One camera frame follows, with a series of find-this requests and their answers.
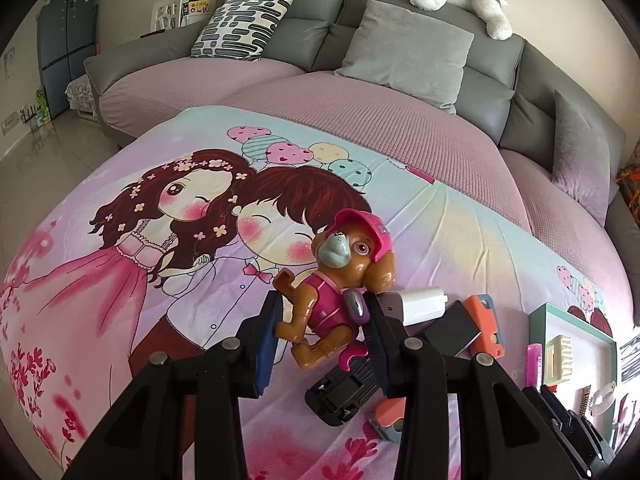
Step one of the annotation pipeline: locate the brown pink toy dog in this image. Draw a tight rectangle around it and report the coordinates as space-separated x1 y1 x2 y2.
272 208 398 373

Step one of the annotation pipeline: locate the white phone stand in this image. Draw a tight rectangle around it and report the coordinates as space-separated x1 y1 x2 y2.
544 335 573 386

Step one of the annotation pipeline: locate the orange bag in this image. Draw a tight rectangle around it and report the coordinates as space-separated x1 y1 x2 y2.
616 165 640 201

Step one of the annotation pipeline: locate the blue grey refrigerator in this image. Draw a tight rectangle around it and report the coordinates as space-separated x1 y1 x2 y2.
36 0 98 121

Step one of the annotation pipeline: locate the light grey square pillow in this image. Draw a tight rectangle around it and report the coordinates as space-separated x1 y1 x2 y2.
334 0 475 111

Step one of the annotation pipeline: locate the black white patterned pillow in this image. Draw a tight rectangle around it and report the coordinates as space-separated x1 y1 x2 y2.
190 0 298 61

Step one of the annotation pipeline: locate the teal tray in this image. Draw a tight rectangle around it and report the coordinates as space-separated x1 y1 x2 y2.
529 302 640 461

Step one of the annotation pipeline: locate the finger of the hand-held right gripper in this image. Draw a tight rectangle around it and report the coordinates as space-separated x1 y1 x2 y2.
542 385 616 476
521 386 601 480

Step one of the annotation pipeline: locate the white letter ornament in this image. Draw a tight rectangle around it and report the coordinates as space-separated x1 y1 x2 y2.
150 0 182 31

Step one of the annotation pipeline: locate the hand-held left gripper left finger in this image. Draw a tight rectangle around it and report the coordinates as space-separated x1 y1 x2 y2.
65 290 286 480

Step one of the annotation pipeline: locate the lace covered stool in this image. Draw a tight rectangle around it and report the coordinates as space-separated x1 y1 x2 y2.
65 75 98 121

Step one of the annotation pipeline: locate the black toy car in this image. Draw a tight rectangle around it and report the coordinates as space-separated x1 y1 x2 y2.
305 355 396 428

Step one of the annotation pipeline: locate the green carton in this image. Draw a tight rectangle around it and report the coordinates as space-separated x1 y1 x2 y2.
20 87 53 128

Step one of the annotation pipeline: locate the grey sofa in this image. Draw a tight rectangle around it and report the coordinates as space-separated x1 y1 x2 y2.
82 0 640 326

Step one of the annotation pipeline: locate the magenta lighter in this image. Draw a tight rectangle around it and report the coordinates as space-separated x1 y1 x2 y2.
526 342 542 386

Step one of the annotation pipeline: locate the blue orange plastic case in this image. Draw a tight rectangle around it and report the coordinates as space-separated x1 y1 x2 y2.
369 397 408 445

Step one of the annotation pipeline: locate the printed blanket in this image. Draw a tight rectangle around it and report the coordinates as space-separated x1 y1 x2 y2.
0 105 640 480

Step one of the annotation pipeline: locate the orange grey plastic toy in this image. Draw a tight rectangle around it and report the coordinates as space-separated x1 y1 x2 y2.
462 294 505 361

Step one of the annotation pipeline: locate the grey purple velvet pillow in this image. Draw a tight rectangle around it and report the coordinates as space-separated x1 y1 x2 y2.
550 89 626 226

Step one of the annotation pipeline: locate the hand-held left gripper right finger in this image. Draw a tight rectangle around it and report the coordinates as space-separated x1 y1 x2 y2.
362 294 571 480

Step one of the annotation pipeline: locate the white charger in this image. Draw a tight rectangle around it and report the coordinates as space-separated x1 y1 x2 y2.
380 286 448 328

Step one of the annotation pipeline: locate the yellow cover book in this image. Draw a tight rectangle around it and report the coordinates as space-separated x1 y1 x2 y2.
179 0 211 26

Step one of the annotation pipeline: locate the white wristband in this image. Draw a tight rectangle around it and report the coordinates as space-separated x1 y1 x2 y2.
594 380 618 411

